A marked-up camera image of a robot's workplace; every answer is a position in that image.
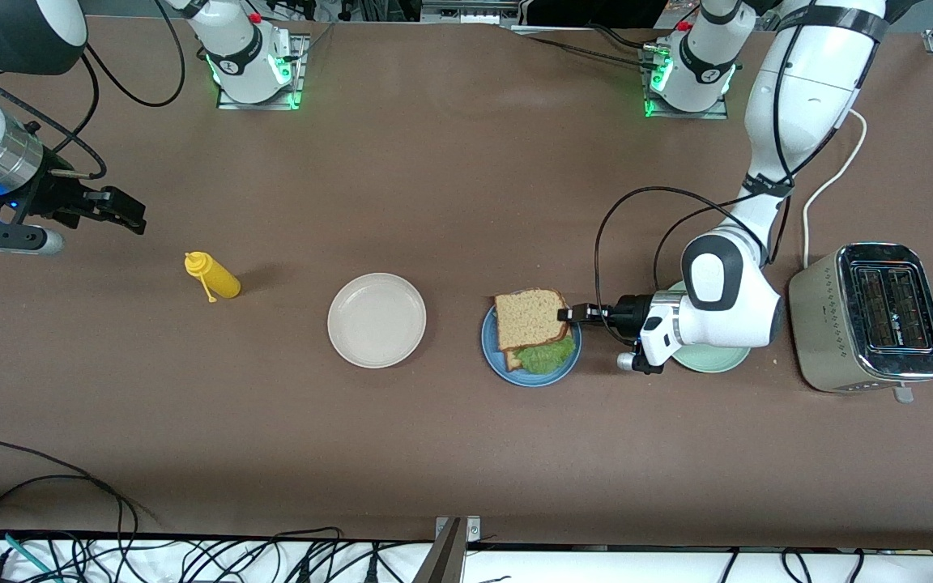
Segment green lettuce leaf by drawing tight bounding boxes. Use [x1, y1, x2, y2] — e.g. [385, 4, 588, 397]
[513, 335, 577, 376]

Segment yellow squeeze bottle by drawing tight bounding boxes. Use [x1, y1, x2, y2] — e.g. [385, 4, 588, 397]
[184, 251, 242, 304]

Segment light green plate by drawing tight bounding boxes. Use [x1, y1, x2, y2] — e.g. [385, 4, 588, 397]
[667, 279, 752, 374]

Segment blue plate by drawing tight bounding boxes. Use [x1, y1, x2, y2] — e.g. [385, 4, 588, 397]
[480, 289, 582, 388]

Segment beige plate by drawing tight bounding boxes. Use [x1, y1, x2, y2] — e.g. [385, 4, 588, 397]
[327, 273, 428, 369]

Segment beige chrome toaster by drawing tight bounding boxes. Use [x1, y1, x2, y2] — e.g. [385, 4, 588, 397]
[788, 242, 933, 404]

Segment grey power strip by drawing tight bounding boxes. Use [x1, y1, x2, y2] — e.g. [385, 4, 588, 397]
[420, 0, 524, 27]

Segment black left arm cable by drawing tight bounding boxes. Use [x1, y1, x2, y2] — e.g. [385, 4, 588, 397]
[594, 8, 864, 345]

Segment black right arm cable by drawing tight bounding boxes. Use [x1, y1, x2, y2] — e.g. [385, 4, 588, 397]
[0, 0, 186, 181]

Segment white toaster power cord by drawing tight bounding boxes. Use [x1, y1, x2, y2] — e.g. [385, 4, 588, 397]
[803, 109, 868, 270]

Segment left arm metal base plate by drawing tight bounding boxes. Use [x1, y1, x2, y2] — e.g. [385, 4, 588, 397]
[641, 40, 731, 121]

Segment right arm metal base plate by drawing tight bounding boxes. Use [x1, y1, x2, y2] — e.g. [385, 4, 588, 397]
[217, 34, 309, 111]

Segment grey metal bracket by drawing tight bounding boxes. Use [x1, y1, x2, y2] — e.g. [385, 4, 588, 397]
[414, 516, 482, 583]

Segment black cable to arm base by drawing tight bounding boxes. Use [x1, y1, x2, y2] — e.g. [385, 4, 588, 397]
[515, 23, 662, 72]

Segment teal cable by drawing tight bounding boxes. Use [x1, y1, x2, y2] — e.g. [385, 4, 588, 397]
[0, 528, 62, 583]

